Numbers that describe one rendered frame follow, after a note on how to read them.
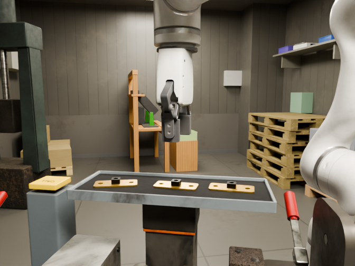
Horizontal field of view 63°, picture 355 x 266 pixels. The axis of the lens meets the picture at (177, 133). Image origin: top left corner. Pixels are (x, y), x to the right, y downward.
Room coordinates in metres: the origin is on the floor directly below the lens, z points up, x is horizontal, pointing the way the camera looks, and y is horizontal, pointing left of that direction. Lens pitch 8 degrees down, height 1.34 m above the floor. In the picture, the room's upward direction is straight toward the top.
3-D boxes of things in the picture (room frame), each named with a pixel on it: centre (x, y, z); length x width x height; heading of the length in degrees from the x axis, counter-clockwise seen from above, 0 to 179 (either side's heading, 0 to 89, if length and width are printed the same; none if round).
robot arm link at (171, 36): (0.55, 0.00, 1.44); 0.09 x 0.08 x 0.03; 165
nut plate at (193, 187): (0.55, 0.00, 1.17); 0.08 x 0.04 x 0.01; 76
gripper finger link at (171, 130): (0.49, 0.01, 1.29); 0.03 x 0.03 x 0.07; 75
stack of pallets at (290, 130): (4.70, -1.85, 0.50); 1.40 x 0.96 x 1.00; 10
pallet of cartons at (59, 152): (5.13, 2.30, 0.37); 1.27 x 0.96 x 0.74; 10
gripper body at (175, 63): (0.55, 0.00, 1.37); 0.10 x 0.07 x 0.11; 165
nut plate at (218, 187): (0.54, -0.10, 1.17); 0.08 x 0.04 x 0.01; 76
